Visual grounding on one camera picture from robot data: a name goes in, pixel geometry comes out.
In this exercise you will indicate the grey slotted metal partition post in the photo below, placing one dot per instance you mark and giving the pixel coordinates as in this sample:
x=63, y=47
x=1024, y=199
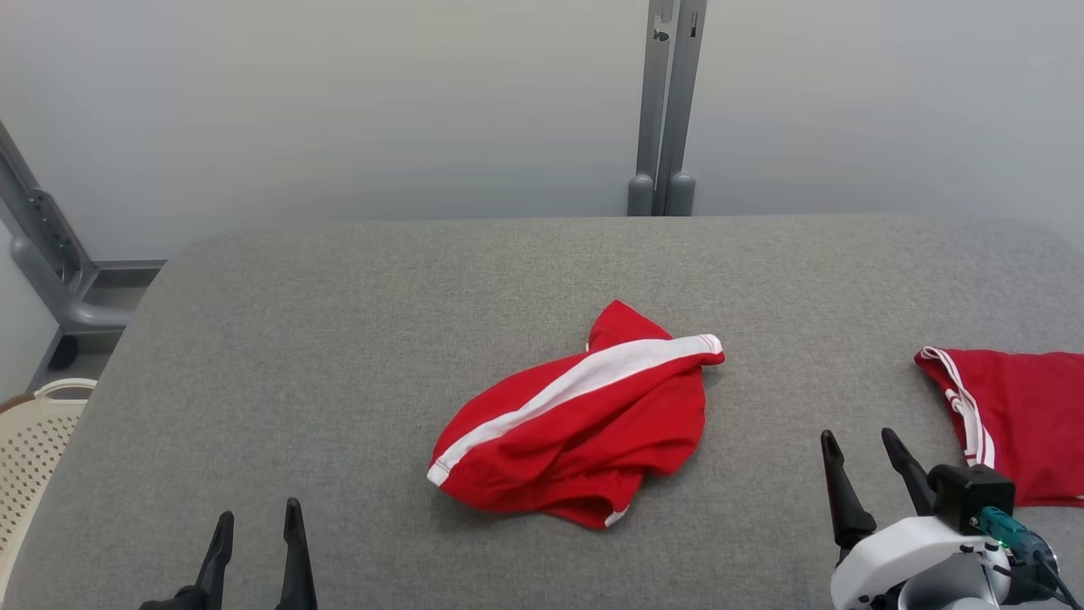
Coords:
x=669, y=102

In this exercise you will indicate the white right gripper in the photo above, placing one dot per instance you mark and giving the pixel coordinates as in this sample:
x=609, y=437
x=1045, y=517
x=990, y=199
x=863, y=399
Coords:
x=898, y=555

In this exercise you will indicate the grey metal frame leg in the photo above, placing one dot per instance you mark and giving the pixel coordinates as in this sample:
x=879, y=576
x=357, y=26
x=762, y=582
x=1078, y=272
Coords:
x=59, y=288

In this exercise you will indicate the red shorts with white stripe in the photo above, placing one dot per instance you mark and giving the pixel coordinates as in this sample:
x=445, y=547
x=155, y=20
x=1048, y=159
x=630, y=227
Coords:
x=593, y=432

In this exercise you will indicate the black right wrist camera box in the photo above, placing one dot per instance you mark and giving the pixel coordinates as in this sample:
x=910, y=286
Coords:
x=970, y=496

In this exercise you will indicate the cream perforated laundry basket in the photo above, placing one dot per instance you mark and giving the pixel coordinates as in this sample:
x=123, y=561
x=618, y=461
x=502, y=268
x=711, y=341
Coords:
x=34, y=457

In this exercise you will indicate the red and white jersey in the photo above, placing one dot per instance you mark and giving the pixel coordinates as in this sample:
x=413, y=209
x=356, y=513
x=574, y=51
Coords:
x=1029, y=424

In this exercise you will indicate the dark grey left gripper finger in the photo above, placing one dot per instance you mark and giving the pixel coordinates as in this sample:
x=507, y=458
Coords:
x=295, y=568
x=216, y=568

